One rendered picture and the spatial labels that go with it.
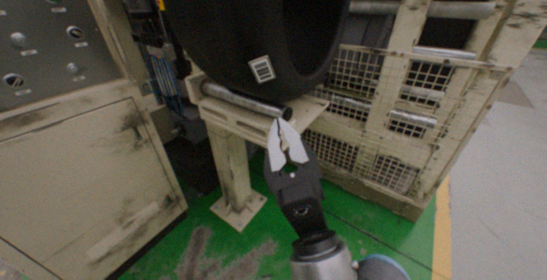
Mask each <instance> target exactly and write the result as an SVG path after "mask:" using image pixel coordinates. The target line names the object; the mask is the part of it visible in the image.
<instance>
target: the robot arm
mask: <svg viewBox="0 0 547 280"><path fill-rule="evenodd" d="M280 128H281V130H282V131H283V132H284V139H285V140H286V141H287V142H288V143H289V155H290V158H291V160H292V161H294V162H297V163H301V164H302V165H300V166H299V168H298V170H297V171H295V172H292V173H289V174H287V173H286V172H285V171H284V169H283V168H284V167H285V166H286V164H287V163H288V160H287V157H286V154H285V153H284V152H283V150H282V148H281V147H282V140H281V138H280ZM303 167H305V169H303ZM264 177H265V179H266V182H267V185H268V187H269V193H274V195H275V197H276V198H277V202H276V205H277V206H279V207H280V209H281V211H282V213H283V215H284V216H285V217H286V219H287V220H288V222H289V224H290V225H291V226H292V228H293V229H294V230H295V232H296V234H297V235H298V237H299V239H297V240H295V241H293V242H292V249H293V252H294V253H293V254H292V255H291V256H290V258H289V264H290V268H291V272H292V277H293V280H410V278H409V277H408V275H407V273H406V272H405V270H404V269H403V268H402V267H401V266H400V265H399V264H398V263H397V262H396V261H394V260H392V259H391V258H389V257H387V256H384V255H381V254H371V255H368V256H366V257H365V258H364V259H362V260H360V261H359V262H357V261H356V260H352V261H351V257H350V254H349V251H348V249H347V245H346V243H345V242H343V241H341V240H338V236H337V234H336V231H334V230H328V225H327V221H326V218H325V216H324V212H323V210H322V205H321V201H322V200H324V199H325V196H324V190H323V189H322V187H321V183H320V181H319V179H321V178H323V175H322V173H321V170H320V165H319V161H318V158H317V156H316V154H315V153H314V151H313V150H312V149H311V148H310V147H309V145H308V144H307V143H306V142H305V141H304V139H303V138H301V136H300V135H299V134H298V133H297V132H296V131H295V129H294V128H293V127H292V126H291V125H290V124H289V123H288V122H286V121H285V120H283V119H281V118H276V119H274V121H273V124H272V127H271V129H270V132H269V138H268V141H267V148H266V155H265V160H264Z"/></svg>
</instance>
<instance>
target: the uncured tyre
mask: <svg viewBox="0 0 547 280"><path fill-rule="evenodd" d="M162 2H163V4H164V8H165V11H166V14H167V17H168V20H169V22H170V25H171V27H172V29H173V31H174V33H175V35H176V37H177V39H178V41H179V43H180V45H181V46H182V48H183V49H184V51H185V52H186V54H187V55H188V56H189V58H190V59H191V60H192V61H193V63H194V64H196V66H197V67H199V69H201V70H202V72H204V73H205V74H206V75H207V76H209V77H210V78H211V79H212V80H214V81H216V82H217V83H219V84H220V85H222V86H225V87H228V88H231V89H233V90H237V91H240V92H243V93H246V94H249V95H253V96H256V97H259V98H262V99H266V100H268V101H273V102H288V101H293V100H295V99H298V98H300V97H301V96H303V95H304V94H306V93H308V92H309V91H311V90H312V89H313V88H314V87H316V86H317V85H318V84H319V82H320V81H321V80H322V79H323V78H324V76H325V75H326V73H327V71H328V69H329V68H330V66H331V64H332V62H333V60H334V58H335V55H336V53H337V51H338V48H339V45H340V42H341V39H342V35H343V33H344V29H345V26H346V22H347V17H348V14H349V8H350V2H351V0H162ZM264 56H268V58H269V61H270V64H271V66H272V69H273V72H274V74H275V77H276V78H273V79H271V80H268V81H265V82H262V83H258V81H257V79H256V77H255V75H254V73H253V71H252V69H251V67H250V65H249V62H251V61H253V60H256V59H259V58H262V57H264Z"/></svg>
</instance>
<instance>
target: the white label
mask: <svg viewBox="0 0 547 280"><path fill-rule="evenodd" d="M249 65H250V67H251V69H252V71H253V73H254V75H255V77H256V79H257V81H258V83H262V82H265V81H268V80H271V79H273V78H276V77H275V74H274V71H273V69H272V66H271V64H270V61H269V58H268V56H264V57H262V58H259V59H256V60H253V61H251V62H249Z"/></svg>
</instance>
